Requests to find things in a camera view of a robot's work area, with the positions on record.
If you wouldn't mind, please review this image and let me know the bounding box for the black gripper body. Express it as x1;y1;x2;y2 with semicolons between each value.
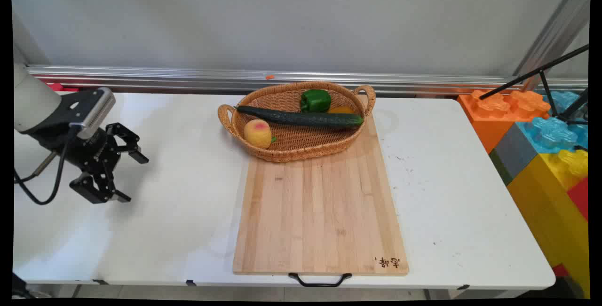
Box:
33;123;116;179

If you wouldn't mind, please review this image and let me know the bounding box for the green bell pepper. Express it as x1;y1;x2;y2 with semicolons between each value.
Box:
300;89;332;113

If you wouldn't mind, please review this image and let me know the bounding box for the wooden cutting board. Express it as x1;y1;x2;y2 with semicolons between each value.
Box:
232;113;410;276

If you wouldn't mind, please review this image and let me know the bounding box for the yellow giant building block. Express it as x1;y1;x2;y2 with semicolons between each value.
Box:
506;149;591;297

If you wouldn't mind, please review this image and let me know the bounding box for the orange giant building block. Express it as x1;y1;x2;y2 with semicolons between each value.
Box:
457;89;551;154

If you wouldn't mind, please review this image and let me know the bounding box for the grey giant building block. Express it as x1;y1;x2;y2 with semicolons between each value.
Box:
488;123;538;186

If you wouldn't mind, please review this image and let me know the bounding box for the yellow pink peach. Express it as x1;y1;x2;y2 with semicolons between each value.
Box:
243;119;277;149

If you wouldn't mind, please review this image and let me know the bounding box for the woven wicker basket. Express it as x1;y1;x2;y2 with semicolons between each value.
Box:
217;81;377;163

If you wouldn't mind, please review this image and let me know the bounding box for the aluminium frame post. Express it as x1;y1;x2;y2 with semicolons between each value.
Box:
513;0;592;91

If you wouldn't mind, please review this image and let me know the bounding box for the blue giant building block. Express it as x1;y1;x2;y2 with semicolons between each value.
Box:
516;91;589;154

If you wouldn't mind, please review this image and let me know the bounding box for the dark green cucumber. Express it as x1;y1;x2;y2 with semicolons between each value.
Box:
236;105;364;130

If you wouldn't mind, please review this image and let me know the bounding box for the red giant building block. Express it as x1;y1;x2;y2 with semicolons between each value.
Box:
567;177;590;222

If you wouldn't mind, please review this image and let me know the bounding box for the aluminium frame rail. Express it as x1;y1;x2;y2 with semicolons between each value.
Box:
26;65;588;95

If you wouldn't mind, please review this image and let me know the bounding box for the black tripod stand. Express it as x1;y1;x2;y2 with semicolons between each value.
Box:
478;44;590;126

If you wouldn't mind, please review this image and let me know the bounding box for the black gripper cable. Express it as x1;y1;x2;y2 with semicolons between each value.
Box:
13;125;80;205

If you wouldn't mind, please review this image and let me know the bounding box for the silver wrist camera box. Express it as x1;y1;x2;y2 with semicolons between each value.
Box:
61;87;116;140

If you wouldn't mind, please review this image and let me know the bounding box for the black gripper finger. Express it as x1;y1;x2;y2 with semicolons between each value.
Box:
69;169;132;204
105;122;150;165

